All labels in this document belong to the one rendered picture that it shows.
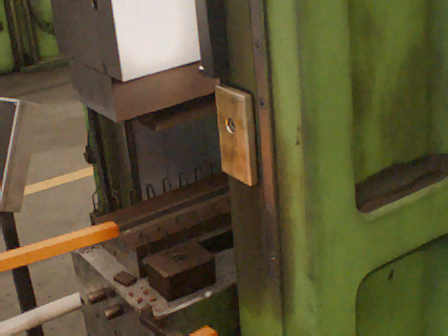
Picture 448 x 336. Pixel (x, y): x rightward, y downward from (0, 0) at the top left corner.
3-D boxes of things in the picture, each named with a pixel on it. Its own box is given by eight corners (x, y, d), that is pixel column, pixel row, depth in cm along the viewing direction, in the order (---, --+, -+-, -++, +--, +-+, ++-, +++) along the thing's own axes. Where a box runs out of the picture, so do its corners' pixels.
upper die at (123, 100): (117, 123, 156) (110, 77, 152) (74, 99, 172) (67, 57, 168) (287, 70, 174) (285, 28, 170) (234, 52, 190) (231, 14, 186)
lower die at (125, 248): (140, 278, 172) (134, 244, 168) (98, 243, 188) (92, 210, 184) (295, 214, 189) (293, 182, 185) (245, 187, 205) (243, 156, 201)
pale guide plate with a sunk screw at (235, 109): (250, 187, 144) (243, 97, 137) (221, 171, 151) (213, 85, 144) (259, 183, 145) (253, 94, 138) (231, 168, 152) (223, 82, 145)
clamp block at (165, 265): (169, 303, 162) (165, 276, 159) (148, 285, 169) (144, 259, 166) (218, 282, 167) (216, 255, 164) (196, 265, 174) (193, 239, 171)
